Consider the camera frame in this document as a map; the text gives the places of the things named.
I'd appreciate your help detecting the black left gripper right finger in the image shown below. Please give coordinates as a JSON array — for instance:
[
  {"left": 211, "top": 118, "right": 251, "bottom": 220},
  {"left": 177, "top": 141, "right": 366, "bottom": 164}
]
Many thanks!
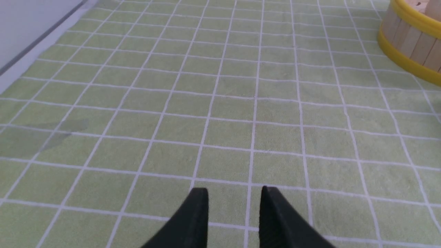
[{"left": 259, "top": 186, "right": 334, "bottom": 248}]

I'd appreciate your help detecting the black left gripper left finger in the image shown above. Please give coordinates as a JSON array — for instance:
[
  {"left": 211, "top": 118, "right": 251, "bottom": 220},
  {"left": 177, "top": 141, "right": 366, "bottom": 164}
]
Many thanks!
[{"left": 142, "top": 187, "right": 208, "bottom": 248}]

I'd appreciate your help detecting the green checkered tablecloth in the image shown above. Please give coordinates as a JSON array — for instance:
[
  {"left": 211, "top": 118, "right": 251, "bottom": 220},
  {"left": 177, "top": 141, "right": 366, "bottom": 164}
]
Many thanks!
[{"left": 0, "top": 0, "right": 441, "bottom": 248}]

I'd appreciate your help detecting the bamboo steamer basket yellow rim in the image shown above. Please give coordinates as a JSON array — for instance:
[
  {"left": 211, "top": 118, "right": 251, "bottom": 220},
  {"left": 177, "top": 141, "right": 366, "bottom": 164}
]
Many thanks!
[{"left": 377, "top": 0, "right": 441, "bottom": 86}]

